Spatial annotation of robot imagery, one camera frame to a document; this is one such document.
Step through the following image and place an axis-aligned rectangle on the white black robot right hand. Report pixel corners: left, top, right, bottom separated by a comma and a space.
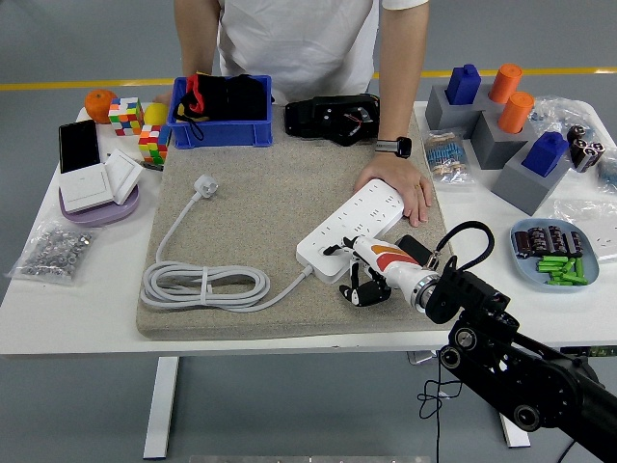
321, 234, 425, 309

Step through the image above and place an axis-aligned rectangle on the person's left hand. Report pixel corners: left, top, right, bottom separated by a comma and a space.
353, 152, 434, 228

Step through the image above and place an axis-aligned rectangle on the black plug adapter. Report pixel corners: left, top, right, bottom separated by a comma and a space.
394, 234, 433, 266

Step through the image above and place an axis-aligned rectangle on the white power strip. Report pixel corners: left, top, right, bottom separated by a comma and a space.
295, 177, 406, 286

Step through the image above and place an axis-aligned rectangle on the black plug cord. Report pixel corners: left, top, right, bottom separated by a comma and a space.
416, 356, 467, 463

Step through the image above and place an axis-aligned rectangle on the yellow lemon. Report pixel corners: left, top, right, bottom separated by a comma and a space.
143, 102, 170, 127

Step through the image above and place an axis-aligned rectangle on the black grey wristwatch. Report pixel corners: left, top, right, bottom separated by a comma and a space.
374, 136, 414, 159

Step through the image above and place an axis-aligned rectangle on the multicolour puzzle cube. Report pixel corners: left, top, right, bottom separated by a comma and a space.
137, 123, 173, 165
107, 96, 145, 137

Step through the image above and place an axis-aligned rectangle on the bag of resistors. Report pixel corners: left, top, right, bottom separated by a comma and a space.
421, 125, 476, 187

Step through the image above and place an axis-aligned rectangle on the black red cloth bag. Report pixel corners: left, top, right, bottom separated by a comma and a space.
172, 71, 269, 141

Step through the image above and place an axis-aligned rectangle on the orange fruit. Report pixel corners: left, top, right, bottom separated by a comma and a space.
83, 89, 119, 124

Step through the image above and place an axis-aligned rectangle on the blue plastic bin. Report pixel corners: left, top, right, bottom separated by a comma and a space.
167, 73, 274, 150

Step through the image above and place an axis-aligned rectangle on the grey block holder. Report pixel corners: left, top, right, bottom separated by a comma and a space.
490, 144, 574, 217
469, 108, 537, 170
424, 84, 493, 131

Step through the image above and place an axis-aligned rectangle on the black smartphone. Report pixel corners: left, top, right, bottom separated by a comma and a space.
57, 119, 101, 175

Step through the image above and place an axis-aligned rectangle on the black mechanical device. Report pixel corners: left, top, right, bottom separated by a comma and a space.
282, 94, 382, 147

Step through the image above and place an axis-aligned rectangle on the blue block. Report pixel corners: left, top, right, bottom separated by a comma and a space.
444, 63, 482, 105
521, 130, 570, 178

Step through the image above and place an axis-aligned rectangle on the orange cylinder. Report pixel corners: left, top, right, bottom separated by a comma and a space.
488, 63, 523, 104
496, 91, 535, 134

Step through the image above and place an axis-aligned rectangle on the grey-brown mat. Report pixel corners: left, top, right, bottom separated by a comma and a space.
134, 100, 468, 341

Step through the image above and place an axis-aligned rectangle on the light blue plate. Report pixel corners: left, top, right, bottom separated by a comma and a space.
509, 217, 601, 293

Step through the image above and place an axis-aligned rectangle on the purple tray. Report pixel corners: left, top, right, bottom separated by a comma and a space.
58, 182, 141, 228

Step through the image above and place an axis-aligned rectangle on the person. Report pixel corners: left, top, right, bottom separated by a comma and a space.
214, 0, 387, 103

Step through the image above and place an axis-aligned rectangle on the row of dark capacitors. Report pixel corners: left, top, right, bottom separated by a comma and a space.
513, 225, 585, 259

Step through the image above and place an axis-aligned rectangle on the clear bag of parts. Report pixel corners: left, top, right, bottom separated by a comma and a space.
529, 94, 602, 146

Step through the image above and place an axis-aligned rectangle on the pile of green batteries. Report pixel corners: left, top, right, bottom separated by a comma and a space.
535, 255, 590, 286

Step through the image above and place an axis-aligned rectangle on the bundle of dark capacitors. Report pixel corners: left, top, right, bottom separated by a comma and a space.
566, 123, 606, 174

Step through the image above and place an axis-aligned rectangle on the bag of metal nuts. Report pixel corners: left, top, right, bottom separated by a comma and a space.
3, 220, 100, 286

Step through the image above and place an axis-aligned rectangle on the bag of blue parts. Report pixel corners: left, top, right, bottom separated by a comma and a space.
596, 144, 617, 194

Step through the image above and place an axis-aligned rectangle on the white table leg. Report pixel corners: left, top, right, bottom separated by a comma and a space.
142, 356, 180, 460
496, 409, 532, 449

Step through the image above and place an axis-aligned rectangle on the black table control panel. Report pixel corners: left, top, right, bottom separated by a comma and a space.
573, 344, 617, 359

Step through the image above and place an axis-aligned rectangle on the small white wall switch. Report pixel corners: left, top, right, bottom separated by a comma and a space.
103, 148, 145, 205

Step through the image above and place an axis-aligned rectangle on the white power strip cable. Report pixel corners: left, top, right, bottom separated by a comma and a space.
138, 174, 314, 311

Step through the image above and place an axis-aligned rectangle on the large white wall switch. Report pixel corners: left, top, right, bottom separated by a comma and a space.
58, 162, 113, 214

